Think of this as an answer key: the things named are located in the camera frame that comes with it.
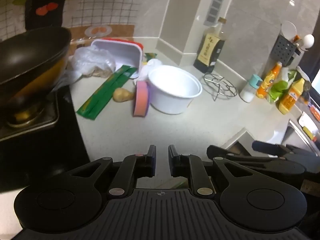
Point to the clear plastic bag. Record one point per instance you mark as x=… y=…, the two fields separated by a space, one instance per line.
x=87 y=60

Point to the dark soy sauce bottle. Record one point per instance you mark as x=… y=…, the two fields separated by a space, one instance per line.
x=208 y=52

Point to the white shaker teal cap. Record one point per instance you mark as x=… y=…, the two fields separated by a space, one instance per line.
x=248 y=91

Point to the orange squeeze bottle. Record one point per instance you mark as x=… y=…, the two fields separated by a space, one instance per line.
x=268 y=82

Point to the black wok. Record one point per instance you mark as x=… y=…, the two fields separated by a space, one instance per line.
x=30 y=52

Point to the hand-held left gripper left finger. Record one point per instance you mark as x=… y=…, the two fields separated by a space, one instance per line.
x=151 y=160

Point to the green white snack bag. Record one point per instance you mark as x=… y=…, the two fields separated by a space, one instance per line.
x=281 y=87

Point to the grey perforated utensil holder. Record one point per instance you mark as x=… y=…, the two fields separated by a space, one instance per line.
x=283 y=48

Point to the white plastic bowl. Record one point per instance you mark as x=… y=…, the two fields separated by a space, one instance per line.
x=172 y=90

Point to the yellow squeeze bottle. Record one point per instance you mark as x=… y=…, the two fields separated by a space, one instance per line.
x=291 y=97

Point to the black patterned apron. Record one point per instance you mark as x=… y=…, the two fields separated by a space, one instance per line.
x=46 y=5

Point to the long green packet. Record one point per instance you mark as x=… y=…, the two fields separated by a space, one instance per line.
x=102 y=93

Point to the black gas stove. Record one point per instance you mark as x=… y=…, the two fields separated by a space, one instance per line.
x=37 y=152

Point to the small green yellow packet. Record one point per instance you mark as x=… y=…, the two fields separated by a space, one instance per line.
x=150 y=55

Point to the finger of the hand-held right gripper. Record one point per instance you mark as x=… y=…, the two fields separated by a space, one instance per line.
x=265 y=146
x=217 y=151

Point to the white crumpled plastic bag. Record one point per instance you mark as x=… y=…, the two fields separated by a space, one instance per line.
x=150 y=66

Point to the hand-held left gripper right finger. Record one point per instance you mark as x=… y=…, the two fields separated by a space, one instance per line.
x=172 y=160

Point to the white egg-shaped timer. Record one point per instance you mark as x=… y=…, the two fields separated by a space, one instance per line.
x=308 y=41

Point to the metal steaming rack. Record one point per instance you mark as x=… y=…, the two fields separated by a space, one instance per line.
x=220 y=85

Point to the steel sink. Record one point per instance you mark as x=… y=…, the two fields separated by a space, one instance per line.
x=298 y=135

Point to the pink purple sponge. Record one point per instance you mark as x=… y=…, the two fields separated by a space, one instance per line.
x=141 y=97

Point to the white rectangular plastic tray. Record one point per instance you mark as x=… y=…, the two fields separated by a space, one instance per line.
x=117 y=55

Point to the small brown potato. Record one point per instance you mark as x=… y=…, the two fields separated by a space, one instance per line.
x=122 y=95

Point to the grey wall vent grille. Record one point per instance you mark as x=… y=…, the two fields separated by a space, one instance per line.
x=216 y=2

